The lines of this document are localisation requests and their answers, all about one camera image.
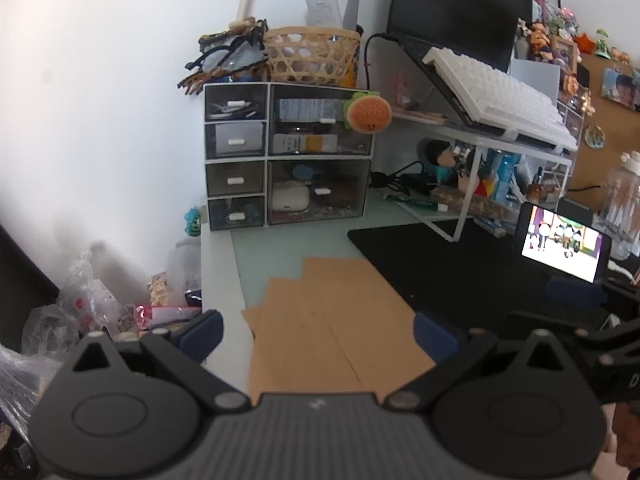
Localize pile of hair clips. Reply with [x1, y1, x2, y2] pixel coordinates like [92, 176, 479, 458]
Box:
[175, 18, 271, 97]

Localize white metal desk riser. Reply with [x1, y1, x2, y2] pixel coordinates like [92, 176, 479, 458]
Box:
[390, 109, 574, 244]

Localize white desktop drawer organizer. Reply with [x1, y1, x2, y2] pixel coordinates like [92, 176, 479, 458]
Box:
[202, 81, 376, 232]

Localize row of small figurines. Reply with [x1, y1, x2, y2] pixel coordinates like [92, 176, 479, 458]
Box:
[515, 7, 632, 66]

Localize hamburger plush toy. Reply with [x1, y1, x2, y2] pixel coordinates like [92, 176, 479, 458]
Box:
[342, 91, 393, 135]

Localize large clear plastic drawer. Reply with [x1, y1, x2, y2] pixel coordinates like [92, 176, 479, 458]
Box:
[267, 159, 372, 226]
[269, 85, 374, 157]

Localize small blue toy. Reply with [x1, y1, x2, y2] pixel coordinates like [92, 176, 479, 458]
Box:
[184, 206, 204, 237]

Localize cork board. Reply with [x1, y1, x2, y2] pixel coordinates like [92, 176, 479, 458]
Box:
[569, 52, 640, 211]

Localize black smartphone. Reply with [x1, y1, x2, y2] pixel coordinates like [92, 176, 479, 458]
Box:
[514, 201, 613, 285]

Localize red yellow toy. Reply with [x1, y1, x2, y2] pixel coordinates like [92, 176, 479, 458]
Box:
[471, 171, 502, 199]

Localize small clear plastic drawer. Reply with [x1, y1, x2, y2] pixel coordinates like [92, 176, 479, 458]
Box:
[205, 121, 267, 157]
[205, 84, 268, 121]
[205, 160, 265, 196]
[207, 196, 265, 231]

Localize crumpled clear plastic bags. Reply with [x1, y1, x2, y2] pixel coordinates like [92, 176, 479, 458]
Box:
[0, 237, 203, 441]

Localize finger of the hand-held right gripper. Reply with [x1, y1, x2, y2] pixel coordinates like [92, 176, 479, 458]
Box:
[510, 277, 640, 333]
[572, 326, 640, 376]

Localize clear water bottle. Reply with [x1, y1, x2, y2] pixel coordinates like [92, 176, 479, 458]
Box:
[594, 150, 640, 262]

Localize blue bottle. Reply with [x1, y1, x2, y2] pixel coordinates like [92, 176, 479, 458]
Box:
[492, 151, 522, 202]

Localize black laptop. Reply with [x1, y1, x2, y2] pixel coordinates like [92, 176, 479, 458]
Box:
[385, 0, 576, 155]

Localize white earbuds case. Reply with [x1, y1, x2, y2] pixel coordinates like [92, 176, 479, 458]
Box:
[271, 182, 311, 213]

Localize amber dropper bottle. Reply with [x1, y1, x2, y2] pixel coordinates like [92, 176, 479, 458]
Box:
[527, 167, 547, 206]

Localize black mouse mat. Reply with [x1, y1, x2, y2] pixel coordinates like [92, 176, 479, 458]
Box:
[347, 219, 613, 333]

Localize black haired doll figure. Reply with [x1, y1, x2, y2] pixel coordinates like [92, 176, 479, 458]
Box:
[423, 139, 465, 187]

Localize pink snack packet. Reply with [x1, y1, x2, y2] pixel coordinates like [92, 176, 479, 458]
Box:
[133, 303, 202, 332]

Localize white mechanical keyboard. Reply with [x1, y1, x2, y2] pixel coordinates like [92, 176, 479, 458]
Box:
[422, 46, 579, 152]

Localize green toothpaste tube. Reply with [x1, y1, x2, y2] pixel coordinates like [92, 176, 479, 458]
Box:
[384, 193, 449, 212]

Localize printed photo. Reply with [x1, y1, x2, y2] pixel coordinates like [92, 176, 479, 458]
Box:
[600, 67, 640, 112]

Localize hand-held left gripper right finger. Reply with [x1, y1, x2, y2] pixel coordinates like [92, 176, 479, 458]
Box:
[382, 312, 581, 415]

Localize black charger cable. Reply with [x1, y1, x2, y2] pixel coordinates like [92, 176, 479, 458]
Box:
[362, 32, 435, 198]

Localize brown speckled roll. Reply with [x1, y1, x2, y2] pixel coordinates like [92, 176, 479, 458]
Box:
[431, 184, 517, 222]

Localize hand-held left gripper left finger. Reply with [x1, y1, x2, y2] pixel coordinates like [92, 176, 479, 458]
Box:
[60, 310, 252, 417]

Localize woven bamboo basket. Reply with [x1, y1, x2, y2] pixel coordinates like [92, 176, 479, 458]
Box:
[263, 26, 361, 87]

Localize round wall ornament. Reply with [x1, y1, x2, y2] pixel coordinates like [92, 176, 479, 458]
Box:
[583, 124, 607, 150]

